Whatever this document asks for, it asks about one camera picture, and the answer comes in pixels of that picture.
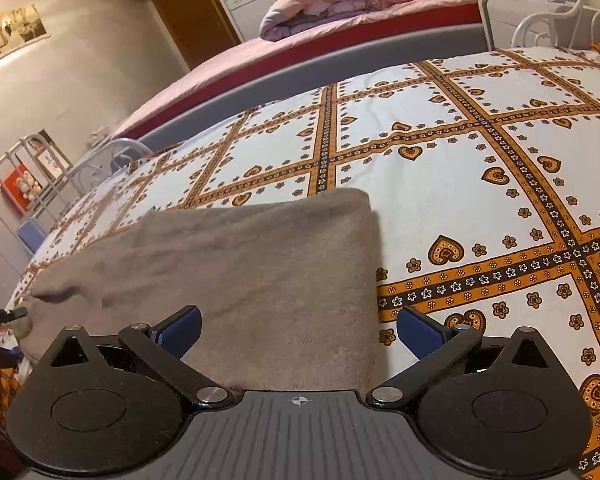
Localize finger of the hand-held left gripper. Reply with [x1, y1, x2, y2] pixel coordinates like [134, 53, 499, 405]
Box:
[0, 304, 29, 357]

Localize grey pants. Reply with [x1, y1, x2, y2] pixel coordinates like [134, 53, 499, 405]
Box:
[19, 187, 384, 394]

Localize wooden picture frame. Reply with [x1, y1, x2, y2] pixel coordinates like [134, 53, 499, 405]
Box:
[32, 129, 74, 181]

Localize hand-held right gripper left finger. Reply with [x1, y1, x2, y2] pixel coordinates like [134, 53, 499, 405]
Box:
[44, 304, 234, 409]

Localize wall poster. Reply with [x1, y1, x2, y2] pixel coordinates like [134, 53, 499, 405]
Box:
[0, 3, 50, 70]

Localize red picture with toy figure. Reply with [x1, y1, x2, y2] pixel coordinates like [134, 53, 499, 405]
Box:
[0, 167, 44, 214]

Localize folded pink quilt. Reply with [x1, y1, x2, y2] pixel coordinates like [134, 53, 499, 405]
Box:
[258, 0, 384, 42]

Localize large bed with pink sheet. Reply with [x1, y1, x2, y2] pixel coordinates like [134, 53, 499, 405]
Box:
[107, 0, 489, 152]

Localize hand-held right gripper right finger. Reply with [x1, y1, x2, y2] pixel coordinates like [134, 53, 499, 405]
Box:
[364, 305, 552, 409]

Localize grey bedside table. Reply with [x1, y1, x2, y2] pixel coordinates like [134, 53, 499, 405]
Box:
[478, 0, 539, 54]

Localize heart patterned bedsheet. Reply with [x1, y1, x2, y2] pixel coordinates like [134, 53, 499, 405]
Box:
[0, 44, 600, 480]

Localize blue panel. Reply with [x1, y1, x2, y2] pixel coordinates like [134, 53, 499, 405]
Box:
[17, 219, 49, 256]

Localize brown wooden door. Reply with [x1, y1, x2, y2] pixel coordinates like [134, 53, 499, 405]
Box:
[147, 0, 241, 71]

